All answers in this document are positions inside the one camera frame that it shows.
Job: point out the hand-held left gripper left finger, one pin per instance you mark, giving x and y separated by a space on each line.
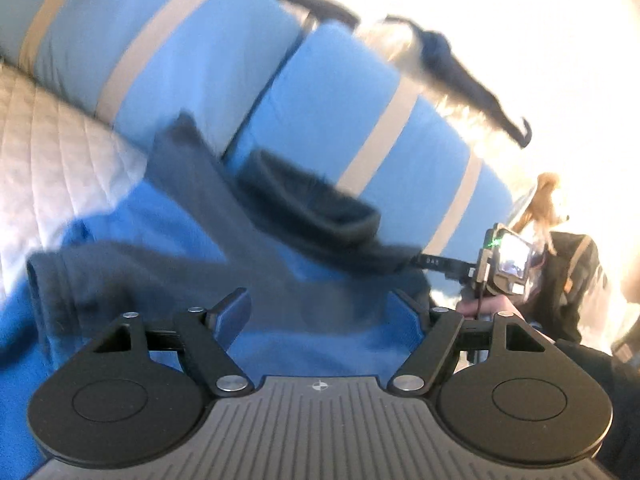
235 311

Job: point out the blue fleece jacket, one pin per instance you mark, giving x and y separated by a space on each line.
150 260

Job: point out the beige lace headboard cover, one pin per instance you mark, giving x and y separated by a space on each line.
400 50

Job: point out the person's right hand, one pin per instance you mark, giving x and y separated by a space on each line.
482 306

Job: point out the blue striped pillow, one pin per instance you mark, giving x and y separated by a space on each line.
340 105
175 45

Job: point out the brown teddy bear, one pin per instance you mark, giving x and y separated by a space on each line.
546 187

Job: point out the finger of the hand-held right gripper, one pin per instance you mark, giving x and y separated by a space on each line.
442 264

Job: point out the quilted beige bedspread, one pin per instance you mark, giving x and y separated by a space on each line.
50 150

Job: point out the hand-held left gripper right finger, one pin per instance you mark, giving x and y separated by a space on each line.
405 311

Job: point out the black bag red trim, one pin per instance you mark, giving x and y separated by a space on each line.
570 285

